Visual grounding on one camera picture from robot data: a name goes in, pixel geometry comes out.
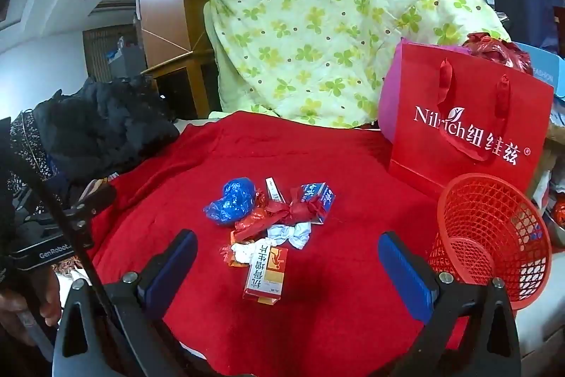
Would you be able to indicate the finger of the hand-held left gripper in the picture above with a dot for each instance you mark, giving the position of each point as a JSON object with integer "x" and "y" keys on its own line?
{"x": 88, "y": 207}

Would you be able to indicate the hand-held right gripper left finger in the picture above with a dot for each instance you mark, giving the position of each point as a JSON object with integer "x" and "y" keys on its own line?
{"x": 170, "y": 271}

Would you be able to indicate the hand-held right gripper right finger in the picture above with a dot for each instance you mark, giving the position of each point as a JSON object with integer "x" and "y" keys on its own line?
{"x": 406, "y": 275}

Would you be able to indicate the white and red wrapper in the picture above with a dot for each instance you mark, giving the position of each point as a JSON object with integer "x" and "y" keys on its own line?
{"x": 240, "y": 253}

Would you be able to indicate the blue plastic bag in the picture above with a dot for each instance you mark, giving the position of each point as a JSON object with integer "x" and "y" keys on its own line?
{"x": 229, "y": 200}

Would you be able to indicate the red and yellow medicine box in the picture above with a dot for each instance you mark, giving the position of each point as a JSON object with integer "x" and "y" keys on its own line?
{"x": 265, "y": 275}

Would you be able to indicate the red plastic mesh basket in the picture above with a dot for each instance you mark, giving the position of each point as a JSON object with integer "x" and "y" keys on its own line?
{"x": 485, "y": 204}

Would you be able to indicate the blue and white carton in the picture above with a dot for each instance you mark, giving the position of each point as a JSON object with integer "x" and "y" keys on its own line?
{"x": 324, "y": 196}

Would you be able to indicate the white paper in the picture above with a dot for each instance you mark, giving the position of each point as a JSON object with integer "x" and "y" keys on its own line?
{"x": 287, "y": 232}

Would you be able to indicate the small white carton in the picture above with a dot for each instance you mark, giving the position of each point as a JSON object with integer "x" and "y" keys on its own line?
{"x": 274, "y": 189}

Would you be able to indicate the person's left hand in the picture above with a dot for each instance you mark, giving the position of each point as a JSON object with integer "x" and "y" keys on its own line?
{"x": 42, "y": 302}

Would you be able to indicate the black puffer jacket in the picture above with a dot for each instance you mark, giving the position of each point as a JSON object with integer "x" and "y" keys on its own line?
{"x": 106, "y": 125}

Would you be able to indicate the dark patterned cloth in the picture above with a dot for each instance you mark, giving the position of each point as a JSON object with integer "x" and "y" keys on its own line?
{"x": 22, "y": 138}

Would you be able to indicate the red blanket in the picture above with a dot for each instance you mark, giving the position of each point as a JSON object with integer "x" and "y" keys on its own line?
{"x": 309, "y": 315}

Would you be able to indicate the red paper shopping bag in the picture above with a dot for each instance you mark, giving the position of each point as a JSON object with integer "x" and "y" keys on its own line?
{"x": 419, "y": 165}

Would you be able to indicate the red plastic bag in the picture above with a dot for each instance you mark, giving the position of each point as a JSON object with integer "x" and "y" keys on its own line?
{"x": 499, "y": 50}

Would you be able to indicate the light blue box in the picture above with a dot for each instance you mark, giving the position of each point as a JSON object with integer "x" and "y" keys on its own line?
{"x": 547, "y": 68}

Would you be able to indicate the green clover print quilt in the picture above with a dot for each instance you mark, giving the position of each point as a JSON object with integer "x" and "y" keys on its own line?
{"x": 309, "y": 28}

